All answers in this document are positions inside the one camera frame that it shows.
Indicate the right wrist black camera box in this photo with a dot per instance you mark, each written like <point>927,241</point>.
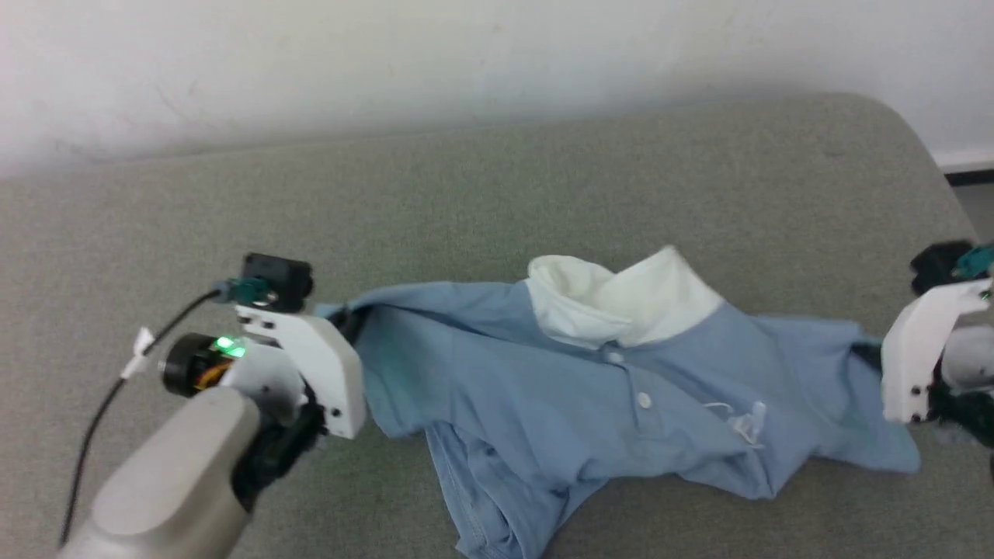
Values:
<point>936,268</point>

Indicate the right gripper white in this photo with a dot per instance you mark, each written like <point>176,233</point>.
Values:
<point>912,357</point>

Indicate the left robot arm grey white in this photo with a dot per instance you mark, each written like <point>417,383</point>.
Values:
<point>171,481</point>

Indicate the blue polo shirt white collar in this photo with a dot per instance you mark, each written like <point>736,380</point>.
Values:
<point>559,388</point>

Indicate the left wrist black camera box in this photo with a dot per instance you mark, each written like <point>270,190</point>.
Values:
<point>279,273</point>

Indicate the grey-green fabric sofa cushion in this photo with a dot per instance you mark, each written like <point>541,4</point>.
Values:
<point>497,194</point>

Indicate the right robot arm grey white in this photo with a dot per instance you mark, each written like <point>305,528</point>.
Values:
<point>971,373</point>

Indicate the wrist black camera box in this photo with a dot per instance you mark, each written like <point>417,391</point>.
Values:
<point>279,273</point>
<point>936,268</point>

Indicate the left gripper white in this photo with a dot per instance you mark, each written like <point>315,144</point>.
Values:
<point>330,365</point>

